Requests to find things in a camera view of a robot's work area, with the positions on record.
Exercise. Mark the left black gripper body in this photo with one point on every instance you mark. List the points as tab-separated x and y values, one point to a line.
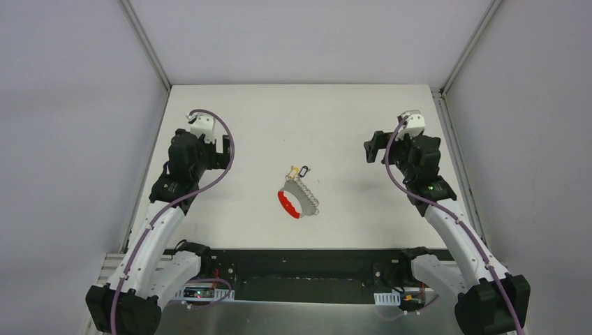
221	151

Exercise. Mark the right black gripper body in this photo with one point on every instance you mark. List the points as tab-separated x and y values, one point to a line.
377	147

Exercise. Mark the yellow tagged key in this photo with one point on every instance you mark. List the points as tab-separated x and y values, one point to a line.
293	173

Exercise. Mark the black tagged key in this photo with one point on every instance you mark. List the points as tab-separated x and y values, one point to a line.
303	171

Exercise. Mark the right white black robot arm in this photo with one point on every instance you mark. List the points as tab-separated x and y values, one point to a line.
486	298

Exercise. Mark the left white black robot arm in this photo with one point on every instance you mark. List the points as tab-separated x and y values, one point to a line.
134	296

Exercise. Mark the left controller board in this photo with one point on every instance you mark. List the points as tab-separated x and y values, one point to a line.
199	293

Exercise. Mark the controller board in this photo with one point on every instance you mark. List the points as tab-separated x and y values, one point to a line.
412	302
199	293

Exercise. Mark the right controller board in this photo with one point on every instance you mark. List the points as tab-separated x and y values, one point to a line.
412	302

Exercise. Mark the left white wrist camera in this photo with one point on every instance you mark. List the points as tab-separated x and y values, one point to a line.
202	125

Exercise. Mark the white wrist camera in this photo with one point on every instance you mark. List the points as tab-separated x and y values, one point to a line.
202	125
412	125

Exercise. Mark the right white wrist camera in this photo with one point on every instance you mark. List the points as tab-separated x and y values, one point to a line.
412	125

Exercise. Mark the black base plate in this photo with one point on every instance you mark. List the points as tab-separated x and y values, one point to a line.
310	275

